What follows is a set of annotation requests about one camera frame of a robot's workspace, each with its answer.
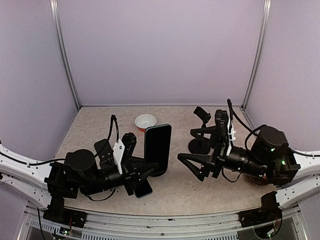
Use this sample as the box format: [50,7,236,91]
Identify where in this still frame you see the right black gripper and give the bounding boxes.
[178,125,270,183]

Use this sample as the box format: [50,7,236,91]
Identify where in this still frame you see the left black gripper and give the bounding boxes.
[80,157,159,197]

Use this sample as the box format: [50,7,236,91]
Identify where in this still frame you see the black teal phone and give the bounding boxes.
[144,123,172,170]

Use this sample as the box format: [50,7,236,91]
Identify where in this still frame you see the black pole phone stand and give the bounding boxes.
[149,169,167,178]
[188,106,211,155]

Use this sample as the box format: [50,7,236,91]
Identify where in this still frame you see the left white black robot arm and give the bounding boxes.
[0,138,159,199]

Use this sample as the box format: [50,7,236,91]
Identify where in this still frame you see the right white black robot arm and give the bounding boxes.
[177,125,320,210]

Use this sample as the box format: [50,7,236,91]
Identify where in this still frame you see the left flat black phone stand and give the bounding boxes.
[94,138,115,168]

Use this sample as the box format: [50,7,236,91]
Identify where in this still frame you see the middle black phone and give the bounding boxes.
[134,180,153,199]

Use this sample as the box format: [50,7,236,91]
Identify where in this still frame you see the orange white bowl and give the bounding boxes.
[134,114,157,132]

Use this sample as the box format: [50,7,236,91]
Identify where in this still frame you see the dark red saucer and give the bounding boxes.
[246,174,269,186]

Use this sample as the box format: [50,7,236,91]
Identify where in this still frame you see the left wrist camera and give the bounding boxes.
[112,139,125,175]

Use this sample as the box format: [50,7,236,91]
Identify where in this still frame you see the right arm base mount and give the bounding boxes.
[238,191,283,228]

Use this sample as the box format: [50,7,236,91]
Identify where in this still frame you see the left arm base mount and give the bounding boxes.
[43,196,88,228]

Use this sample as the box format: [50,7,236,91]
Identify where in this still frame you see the right aluminium frame post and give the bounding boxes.
[241,0,272,112]

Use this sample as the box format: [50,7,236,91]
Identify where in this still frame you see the aluminium frame post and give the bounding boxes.
[49,0,82,111]
[241,0,272,112]

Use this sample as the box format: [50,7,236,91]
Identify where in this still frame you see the left aluminium frame post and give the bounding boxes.
[49,0,82,111]

